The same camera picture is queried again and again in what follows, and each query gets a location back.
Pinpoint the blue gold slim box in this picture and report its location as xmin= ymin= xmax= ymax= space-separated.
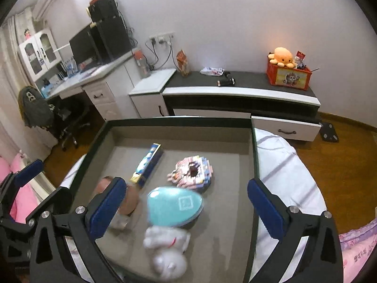
xmin=130 ymin=143 xmax=164 ymax=188

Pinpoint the pink bedding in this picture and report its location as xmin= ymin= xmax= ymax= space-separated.
xmin=0 ymin=151 xmax=39 ymax=224

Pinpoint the rose gold white box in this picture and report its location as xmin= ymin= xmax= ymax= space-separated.
xmin=110 ymin=182 xmax=139 ymax=231

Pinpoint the round table striped cloth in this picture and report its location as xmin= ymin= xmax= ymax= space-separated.
xmin=60 ymin=129 xmax=327 ymax=282

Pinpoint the black office chair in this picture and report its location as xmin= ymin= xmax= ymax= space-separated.
xmin=18 ymin=86 xmax=91 ymax=151

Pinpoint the teal oval case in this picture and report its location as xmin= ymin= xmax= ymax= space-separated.
xmin=146 ymin=187 xmax=204 ymax=227

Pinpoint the white plush toy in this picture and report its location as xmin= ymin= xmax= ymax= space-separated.
xmin=143 ymin=225 xmax=191 ymax=282

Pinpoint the black shallow tray box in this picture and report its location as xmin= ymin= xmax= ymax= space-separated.
xmin=70 ymin=117 xmax=258 ymax=282

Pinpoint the black floor scale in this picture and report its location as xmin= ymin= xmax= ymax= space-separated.
xmin=320 ymin=121 xmax=339 ymax=142

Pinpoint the low black white cabinet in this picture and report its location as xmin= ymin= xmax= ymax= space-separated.
xmin=162 ymin=72 xmax=321 ymax=142

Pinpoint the white glass door cabinet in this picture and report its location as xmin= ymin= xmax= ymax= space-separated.
xmin=19 ymin=29 xmax=62 ymax=83

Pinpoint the white desk with drawers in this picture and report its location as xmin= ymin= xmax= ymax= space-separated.
xmin=47 ymin=51 xmax=141 ymax=121

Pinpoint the white small side cabinet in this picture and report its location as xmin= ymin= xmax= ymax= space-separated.
xmin=129 ymin=69 xmax=176 ymax=118

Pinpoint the black computer monitor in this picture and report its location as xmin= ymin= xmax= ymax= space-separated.
xmin=69 ymin=26 xmax=99 ymax=65

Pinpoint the red storage crate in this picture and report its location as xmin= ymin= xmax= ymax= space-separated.
xmin=266 ymin=61 xmax=312 ymax=91

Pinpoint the black flashlight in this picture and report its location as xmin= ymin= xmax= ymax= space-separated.
xmin=217 ymin=71 xmax=236 ymax=87

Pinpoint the plastic bottle orange cap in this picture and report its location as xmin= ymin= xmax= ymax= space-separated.
xmin=134 ymin=49 xmax=151 ymax=78

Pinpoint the black computer tower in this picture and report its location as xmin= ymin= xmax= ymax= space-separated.
xmin=91 ymin=17 xmax=132 ymax=63

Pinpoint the orange octopus plush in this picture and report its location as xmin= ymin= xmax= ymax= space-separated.
xmin=268 ymin=47 xmax=296 ymax=69

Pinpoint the white packet on cabinet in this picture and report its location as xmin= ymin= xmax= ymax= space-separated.
xmin=199 ymin=67 xmax=224 ymax=77

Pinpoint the small snack bag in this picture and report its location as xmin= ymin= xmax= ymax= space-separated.
xmin=176 ymin=50 xmax=190 ymax=77

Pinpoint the black speaker on tower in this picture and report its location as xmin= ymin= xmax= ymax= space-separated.
xmin=88 ymin=0 xmax=119 ymax=22

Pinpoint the wall power strip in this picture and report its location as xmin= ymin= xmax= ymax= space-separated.
xmin=149 ymin=32 xmax=175 ymax=44

